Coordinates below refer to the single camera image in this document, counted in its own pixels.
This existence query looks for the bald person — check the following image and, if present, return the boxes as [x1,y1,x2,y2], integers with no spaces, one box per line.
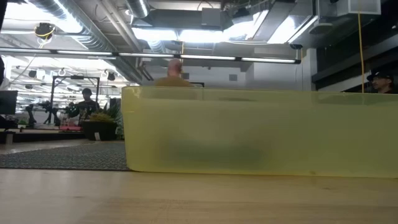
[154,57,195,88]

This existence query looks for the long overhead light bar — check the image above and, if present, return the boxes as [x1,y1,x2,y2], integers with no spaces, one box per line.
[0,47,302,65]

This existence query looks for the translucent yellow plastic bin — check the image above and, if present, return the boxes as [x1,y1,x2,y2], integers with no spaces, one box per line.
[121,85,398,179]

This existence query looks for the green leafy plant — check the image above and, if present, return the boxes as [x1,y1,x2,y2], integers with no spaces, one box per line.
[88,101,126,140]

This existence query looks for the black planter box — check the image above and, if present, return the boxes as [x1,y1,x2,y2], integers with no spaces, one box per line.
[81,120,119,142]

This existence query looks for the person at background table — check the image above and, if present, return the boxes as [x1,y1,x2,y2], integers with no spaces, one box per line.
[68,87,101,126]

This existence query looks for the pink tray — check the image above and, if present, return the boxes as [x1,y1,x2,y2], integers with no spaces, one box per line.
[58,124,83,132]

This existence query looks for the grey patterned rug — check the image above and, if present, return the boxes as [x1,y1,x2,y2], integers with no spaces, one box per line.
[0,141,131,172]

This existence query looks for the black background robot arms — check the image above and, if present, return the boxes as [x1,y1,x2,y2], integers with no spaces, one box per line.
[24,100,77,127]

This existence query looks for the dark background desk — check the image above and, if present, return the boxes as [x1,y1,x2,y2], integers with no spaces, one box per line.
[0,128,87,144]

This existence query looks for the person with black cap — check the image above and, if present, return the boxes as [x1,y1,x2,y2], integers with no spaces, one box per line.
[366,71,396,95]

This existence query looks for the white ceiling vent box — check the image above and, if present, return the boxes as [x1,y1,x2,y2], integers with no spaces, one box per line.
[336,0,382,17]

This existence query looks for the round silver air duct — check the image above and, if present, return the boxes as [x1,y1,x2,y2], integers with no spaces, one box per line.
[125,0,150,19]

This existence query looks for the tall black metal frame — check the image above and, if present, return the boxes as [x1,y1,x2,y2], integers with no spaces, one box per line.
[49,75,101,126]

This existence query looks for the yellow hanging cable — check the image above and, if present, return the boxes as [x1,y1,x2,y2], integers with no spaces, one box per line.
[357,0,365,94]

